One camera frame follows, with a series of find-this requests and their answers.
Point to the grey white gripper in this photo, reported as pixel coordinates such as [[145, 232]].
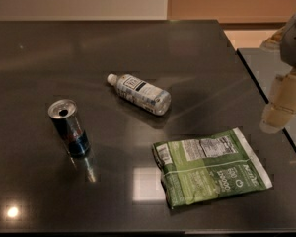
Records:
[[295, 43]]

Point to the clear plastic water bottle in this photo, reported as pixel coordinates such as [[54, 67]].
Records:
[[141, 93]]

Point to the green snack bag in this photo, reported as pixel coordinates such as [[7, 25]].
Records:
[[209, 168]]

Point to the blue silver energy drink can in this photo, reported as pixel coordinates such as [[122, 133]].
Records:
[[64, 116]]

